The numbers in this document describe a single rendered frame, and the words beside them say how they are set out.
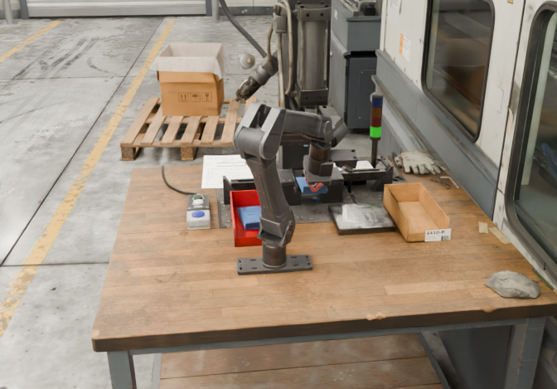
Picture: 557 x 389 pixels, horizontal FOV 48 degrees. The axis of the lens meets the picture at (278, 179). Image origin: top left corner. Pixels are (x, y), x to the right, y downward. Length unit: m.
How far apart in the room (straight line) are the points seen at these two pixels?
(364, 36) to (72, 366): 3.29
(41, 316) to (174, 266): 1.60
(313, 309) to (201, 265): 0.35
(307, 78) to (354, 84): 3.23
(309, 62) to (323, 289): 0.67
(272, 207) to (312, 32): 0.55
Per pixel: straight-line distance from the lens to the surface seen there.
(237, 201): 1.97
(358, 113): 5.15
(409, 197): 2.03
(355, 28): 4.98
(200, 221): 1.86
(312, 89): 1.87
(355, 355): 2.46
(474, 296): 1.62
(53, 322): 3.16
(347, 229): 1.82
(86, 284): 3.39
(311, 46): 1.84
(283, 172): 2.01
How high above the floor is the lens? 1.78
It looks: 24 degrees down
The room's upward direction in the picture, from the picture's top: straight up
